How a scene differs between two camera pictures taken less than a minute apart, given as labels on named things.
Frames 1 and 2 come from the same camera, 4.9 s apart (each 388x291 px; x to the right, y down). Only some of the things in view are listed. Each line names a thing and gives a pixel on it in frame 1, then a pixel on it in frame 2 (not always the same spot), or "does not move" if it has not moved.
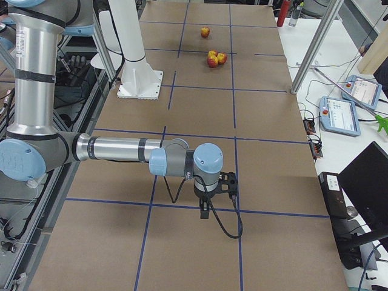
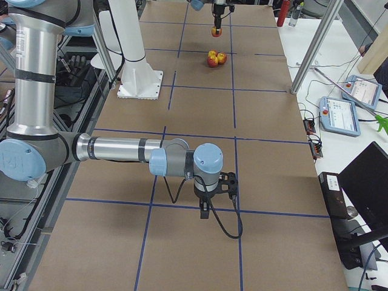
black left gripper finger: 204,208 does not move
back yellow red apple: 213,53 does not move
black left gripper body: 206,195 does not move
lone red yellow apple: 205,31 → 214,32
